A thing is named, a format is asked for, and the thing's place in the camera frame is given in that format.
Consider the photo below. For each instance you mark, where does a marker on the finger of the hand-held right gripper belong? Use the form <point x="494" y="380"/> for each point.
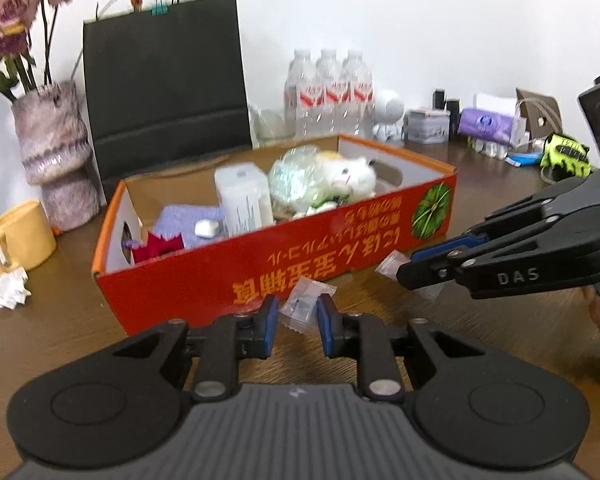
<point x="530" y="260"/>
<point x="440" y="250"/>

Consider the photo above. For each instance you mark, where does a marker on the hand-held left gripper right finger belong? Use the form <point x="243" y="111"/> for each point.
<point x="326" y="330"/>

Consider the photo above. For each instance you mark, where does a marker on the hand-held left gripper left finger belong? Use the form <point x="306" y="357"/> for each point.
<point x="269" y="327"/>

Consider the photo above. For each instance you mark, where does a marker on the small clear plastic bag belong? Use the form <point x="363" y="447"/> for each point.
<point x="305" y="305"/>

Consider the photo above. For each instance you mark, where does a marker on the red cardboard box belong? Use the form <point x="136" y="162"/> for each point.
<point x="280" y="265"/>

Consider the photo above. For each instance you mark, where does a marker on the small white earbud case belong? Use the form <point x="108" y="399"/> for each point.
<point x="205" y="228"/>

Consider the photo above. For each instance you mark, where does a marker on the red rose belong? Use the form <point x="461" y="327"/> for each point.
<point x="157" y="249"/>

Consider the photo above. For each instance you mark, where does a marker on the translucent plastic bag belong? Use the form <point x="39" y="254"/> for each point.
<point x="297" y="180"/>

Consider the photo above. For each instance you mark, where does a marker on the white translucent plastic container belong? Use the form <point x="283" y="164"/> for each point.
<point x="242" y="200"/>

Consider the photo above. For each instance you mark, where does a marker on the neon yellow glove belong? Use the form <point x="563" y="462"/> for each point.
<point x="565" y="155"/>

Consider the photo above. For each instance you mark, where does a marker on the brown cardboard stand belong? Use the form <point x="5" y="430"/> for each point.
<point x="540" y="107"/>

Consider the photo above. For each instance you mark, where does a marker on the white charger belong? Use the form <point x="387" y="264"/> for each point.
<point x="521" y="130"/>

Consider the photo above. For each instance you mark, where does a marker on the blue tube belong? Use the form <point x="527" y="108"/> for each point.
<point x="524" y="159"/>

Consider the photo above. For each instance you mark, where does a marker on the white tissue box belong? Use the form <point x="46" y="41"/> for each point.
<point x="497" y="101"/>

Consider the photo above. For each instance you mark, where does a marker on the white yellow plush cat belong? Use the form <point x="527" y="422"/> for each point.
<point x="352" y="175"/>

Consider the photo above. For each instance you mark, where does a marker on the purple tissue packet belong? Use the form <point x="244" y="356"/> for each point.
<point x="485" y="124"/>

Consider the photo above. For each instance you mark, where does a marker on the grey printed tin box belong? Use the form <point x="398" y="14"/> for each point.
<point x="427" y="127"/>

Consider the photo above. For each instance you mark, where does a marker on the small black bottle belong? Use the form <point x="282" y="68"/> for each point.
<point x="439" y="98"/>
<point x="452" y="117"/>

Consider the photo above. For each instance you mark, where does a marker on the purple cloth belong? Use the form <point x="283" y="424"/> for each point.
<point x="180" y="220"/>

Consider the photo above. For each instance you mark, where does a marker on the white robot speaker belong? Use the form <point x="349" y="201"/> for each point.
<point x="389" y="110"/>

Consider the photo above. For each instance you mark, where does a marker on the clear water bottle red label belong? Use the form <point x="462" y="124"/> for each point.
<point x="300" y="100"/>
<point x="357" y="95"/>
<point x="329" y="97"/>

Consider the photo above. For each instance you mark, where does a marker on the glass cup with spoon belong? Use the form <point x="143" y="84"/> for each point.
<point x="270" y="122"/>

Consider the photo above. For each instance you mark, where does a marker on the yellow mug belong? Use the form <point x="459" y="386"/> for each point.
<point x="25" y="240"/>

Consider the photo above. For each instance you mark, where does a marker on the black paper bag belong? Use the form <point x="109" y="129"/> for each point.
<point x="165" y="90"/>

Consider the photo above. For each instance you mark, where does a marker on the small crumpled white tissue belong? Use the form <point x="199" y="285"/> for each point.
<point x="5" y="290"/>

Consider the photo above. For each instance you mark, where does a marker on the purple white ceramic vase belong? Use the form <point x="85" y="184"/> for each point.
<point x="55" y="150"/>

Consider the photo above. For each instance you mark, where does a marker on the dried pink flowers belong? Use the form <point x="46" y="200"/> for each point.
<point x="15" y="15"/>

